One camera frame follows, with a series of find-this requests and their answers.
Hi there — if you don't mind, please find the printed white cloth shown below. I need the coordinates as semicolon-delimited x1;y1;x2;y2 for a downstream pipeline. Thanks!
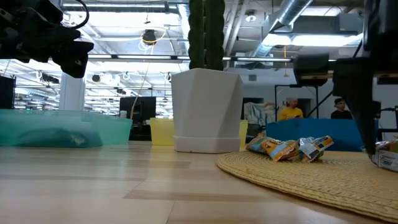
243;101;278;134

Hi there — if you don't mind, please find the black ceiling cable reel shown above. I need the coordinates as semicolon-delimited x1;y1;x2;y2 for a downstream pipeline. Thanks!
141;29;158;46

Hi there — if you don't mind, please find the yellow plastic bin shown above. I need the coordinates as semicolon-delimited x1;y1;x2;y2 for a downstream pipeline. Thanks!
150;117;249;147

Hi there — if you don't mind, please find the black stand frame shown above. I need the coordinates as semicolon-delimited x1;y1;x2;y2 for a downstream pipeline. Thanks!
274;83;333;123

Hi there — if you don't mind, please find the person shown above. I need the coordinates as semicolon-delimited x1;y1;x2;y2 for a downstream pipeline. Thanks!
330;97;354;120
277;98;305;121

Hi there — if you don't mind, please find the long ceiling light bar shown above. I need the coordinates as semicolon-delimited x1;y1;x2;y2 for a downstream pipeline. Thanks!
88;54;294;63

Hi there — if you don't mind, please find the white faceted plant pot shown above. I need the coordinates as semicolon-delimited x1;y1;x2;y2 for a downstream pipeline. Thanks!
170;68;244;154

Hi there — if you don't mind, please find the black box on stand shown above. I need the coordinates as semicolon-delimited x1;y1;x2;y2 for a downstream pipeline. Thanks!
292;54;330;87

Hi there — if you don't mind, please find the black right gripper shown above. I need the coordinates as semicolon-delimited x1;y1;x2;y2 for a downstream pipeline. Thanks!
331;0;398;156

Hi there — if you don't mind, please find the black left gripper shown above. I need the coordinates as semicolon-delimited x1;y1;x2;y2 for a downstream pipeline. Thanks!
0;0;95;79

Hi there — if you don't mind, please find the black monitor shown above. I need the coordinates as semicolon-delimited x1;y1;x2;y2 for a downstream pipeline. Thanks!
119;96;157;141

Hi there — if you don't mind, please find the teal translucent plastic bin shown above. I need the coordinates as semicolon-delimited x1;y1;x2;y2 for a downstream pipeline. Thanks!
0;108;133;147

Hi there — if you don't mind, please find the white pillar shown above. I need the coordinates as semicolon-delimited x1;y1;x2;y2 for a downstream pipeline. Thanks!
58;73;86;111

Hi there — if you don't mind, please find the red green granola bar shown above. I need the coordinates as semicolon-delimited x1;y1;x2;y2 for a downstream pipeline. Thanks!
369;139;398;174

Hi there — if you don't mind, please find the black cable loop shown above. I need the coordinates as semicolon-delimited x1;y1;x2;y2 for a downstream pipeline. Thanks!
62;0;90;30

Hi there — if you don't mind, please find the silver air duct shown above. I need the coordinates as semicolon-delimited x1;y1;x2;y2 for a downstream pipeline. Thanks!
248;0;315;58

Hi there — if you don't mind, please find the green cactus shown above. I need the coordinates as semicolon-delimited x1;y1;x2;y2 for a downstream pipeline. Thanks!
188;0;226;71

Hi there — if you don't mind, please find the orange green granola bar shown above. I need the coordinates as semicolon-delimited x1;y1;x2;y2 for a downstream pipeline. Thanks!
247;133;299;162

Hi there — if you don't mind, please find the black cabinet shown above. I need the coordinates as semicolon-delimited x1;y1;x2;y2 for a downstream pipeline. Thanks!
0;75;16;110

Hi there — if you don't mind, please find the blue plastic bin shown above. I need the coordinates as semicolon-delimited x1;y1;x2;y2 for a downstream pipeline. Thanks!
266;118;379;152

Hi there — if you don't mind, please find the white blue granola bar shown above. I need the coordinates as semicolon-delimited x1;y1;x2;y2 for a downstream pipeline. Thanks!
297;135;334;163

